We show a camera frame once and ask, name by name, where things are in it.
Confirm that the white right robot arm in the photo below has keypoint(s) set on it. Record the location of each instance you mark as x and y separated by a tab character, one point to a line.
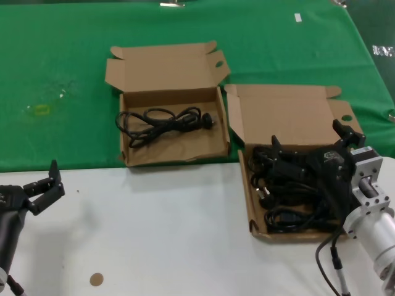
373	228

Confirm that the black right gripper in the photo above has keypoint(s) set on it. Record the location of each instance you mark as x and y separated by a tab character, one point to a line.
331	172

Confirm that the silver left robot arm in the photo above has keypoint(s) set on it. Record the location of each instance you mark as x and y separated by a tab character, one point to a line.
2	276

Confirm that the white tape piece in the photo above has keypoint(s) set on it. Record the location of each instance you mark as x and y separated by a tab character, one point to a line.
297	17

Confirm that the cardboard box with open lid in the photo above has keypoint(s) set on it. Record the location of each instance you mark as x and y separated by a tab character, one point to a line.
172	151
284	117

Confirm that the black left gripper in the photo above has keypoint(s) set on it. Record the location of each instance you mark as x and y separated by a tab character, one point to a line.
12	209

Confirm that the green table cloth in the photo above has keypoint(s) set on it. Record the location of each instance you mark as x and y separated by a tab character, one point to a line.
61	46

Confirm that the round brown cardboard disc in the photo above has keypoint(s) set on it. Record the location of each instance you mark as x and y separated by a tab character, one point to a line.
96	279

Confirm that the clear tape scrap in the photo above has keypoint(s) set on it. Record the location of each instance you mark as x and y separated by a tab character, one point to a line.
62	94

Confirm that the crumpled silver foil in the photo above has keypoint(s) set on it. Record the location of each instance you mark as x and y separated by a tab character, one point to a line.
382	50

